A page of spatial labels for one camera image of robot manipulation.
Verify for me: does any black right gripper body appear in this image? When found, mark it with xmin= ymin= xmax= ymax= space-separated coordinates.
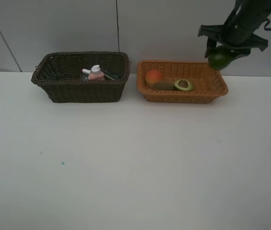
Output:
xmin=198 ymin=24 xmax=268 ymax=54

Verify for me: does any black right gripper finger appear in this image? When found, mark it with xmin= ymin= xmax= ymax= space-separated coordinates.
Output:
xmin=204 ymin=40 xmax=216 ymax=58
xmin=231 ymin=49 xmax=249 ymax=61

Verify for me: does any dark green lime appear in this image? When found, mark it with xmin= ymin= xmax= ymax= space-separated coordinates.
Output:
xmin=208 ymin=46 xmax=234 ymax=70

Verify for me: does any halved avocado with pit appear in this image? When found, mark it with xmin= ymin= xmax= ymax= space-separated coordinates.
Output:
xmin=174 ymin=79 xmax=193 ymax=92

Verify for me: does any brown kiwi fruit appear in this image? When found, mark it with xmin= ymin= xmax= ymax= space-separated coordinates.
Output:
xmin=152 ymin=81 xmax=175 ymax=91

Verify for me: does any orange red round fruit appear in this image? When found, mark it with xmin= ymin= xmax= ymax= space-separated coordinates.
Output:
xmin=145 ymin=69 xmax=164 ymax=88

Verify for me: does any pink bottle white cap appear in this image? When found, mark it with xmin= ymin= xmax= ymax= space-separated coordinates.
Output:
xmin=88 ymin=65 xmax=105 ymax=81

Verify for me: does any white marker pink cap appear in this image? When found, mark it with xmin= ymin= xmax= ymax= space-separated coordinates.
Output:
xmin=82 ymin=69 xmax=91 ymax=75

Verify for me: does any blue whiteboard eraser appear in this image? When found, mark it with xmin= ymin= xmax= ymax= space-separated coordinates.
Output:
xmin=101 ymin=69 xmax=119 ymax=81

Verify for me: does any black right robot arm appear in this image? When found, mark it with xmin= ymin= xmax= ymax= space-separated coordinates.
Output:
xmin=198 ymin=0 xmax=271 ymax=60

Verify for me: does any orange wicker basket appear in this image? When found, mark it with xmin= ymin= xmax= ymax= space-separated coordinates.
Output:
xmin=137 ymin=60 xmax=228 ymax=104

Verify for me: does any black box in basket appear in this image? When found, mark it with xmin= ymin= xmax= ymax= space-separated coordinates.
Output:
xmin=80 ymin=73 xmax=89 ymax=81

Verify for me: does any dark brown wicker basket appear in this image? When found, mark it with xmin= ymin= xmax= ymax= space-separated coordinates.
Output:
xmin=31 ymin=51 xmax=130 ymax=103

